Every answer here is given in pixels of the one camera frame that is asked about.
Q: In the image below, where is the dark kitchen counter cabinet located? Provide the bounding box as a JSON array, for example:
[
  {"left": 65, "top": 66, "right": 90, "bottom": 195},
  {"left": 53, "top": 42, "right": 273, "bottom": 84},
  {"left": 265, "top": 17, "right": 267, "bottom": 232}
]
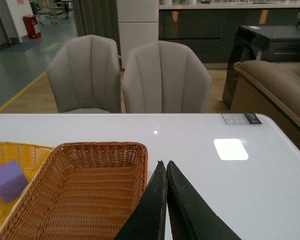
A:
[{"left": 158, "top": 1, "right": 300, "bottom": 64}]

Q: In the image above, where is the yellow wicker basket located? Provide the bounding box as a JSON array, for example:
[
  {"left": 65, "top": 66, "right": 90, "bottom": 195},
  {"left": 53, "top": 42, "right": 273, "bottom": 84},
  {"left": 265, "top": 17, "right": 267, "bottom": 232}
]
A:
[{"left": 0, "top": 141, "right": 54, "bottom": 229}]

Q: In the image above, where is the left grey upholstered chair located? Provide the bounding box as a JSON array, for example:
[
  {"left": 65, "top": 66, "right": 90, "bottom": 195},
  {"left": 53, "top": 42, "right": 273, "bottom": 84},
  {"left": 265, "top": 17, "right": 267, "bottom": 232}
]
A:
[{"left": 46, "top": 35, "right": 121, "bottom": 114}]

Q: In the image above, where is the white refrigerator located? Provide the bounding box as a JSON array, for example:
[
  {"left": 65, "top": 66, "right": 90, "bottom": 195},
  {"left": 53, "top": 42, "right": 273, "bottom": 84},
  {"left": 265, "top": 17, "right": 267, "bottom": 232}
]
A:
[{"left": 116, "top": 0, "right": 159, "bottom": 68}]

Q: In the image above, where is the grey upholstered chair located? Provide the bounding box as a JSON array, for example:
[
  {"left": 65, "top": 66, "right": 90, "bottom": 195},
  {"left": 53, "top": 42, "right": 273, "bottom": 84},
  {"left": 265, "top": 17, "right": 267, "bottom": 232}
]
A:
[
  {"left": 46, "top": 35, "right": 121, "bottom": 114},
  {"left": 122, "top": 41, "right": 213, "bottom": 114}
]

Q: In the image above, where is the right grey upholstered chair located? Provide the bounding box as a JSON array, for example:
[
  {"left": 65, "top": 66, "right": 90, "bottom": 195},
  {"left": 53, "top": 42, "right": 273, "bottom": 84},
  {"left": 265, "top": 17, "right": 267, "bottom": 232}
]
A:
[{"left": 122, "top": 41, "right": 213, "bottom": 114}]

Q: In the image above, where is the black appliance box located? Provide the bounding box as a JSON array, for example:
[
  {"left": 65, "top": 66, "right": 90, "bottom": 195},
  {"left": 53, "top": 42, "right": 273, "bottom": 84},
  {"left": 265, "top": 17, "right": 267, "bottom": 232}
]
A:
[{"left": 222, "top": 25, "right": 300, "bottom": 109}]

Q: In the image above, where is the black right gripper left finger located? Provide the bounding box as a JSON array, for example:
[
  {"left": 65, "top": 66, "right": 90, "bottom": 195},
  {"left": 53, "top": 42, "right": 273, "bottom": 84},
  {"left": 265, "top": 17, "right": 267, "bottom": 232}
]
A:
[{"left": 115, "top": 161, "right": 168, "bottom": 240}]

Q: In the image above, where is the purple foam cube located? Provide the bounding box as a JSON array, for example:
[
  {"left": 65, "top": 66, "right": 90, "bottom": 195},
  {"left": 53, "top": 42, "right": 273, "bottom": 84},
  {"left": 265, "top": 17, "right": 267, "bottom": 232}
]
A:
[{"left": 0, "top": 159, "right": 29, "bottom": 204}]

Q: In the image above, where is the label sticker on table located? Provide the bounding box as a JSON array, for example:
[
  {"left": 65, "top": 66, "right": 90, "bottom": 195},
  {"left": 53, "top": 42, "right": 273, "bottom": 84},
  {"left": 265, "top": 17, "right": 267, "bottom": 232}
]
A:
[{"left": 221, "top": 113, "right": 262, "bottom": 125}]

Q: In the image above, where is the grey curtain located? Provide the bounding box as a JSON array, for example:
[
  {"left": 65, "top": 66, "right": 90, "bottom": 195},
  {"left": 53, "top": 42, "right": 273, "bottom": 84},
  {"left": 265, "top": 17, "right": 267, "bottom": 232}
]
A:
[{"left": 71, "top": 0, "right": 121, "bottom": 55}]

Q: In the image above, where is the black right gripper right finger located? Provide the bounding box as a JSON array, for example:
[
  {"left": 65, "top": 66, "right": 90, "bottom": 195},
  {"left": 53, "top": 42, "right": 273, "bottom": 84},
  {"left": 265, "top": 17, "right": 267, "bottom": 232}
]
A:
[{"left": 167, "top": 161, "right": 240, "bottom": 240}]

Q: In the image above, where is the brown wicker basket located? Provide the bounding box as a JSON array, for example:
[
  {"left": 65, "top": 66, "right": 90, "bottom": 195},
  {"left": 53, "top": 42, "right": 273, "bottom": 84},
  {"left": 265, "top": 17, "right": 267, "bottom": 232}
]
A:
[{"left": 0, "top": 142, "right": 148, "bottom": 240}]

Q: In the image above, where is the red bin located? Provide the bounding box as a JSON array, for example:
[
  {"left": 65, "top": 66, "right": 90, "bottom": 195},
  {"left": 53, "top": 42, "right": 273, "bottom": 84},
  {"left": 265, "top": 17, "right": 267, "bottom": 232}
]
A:
[{"left": 22, "top": 15, "right": 42, "bottom": 39}]

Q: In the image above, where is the brown sofa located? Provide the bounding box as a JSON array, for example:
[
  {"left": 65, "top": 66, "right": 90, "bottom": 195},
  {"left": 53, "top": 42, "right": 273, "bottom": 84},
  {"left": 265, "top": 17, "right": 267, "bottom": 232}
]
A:
[{"left": 230, "top": 60, "right": 300, "bottom": 150}]

